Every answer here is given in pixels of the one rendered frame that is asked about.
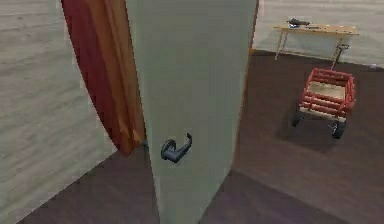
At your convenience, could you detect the red slatted toy wagon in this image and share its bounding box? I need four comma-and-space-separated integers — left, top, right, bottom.
291, 44, 357, 140

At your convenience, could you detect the black lever door handle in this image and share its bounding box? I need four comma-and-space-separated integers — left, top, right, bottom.
160, 132, 193, 164

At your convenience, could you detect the grey-green room door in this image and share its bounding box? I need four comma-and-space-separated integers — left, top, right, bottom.
125, 0, 260, 224

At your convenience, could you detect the black object on table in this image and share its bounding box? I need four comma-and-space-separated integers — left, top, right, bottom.
286, 17, 311, 28

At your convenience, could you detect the red-orange curtain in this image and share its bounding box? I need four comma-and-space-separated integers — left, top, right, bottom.
60, 0, 147, 157

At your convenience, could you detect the light wooden table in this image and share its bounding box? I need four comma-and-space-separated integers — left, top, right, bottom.
273, 23, 360, 70

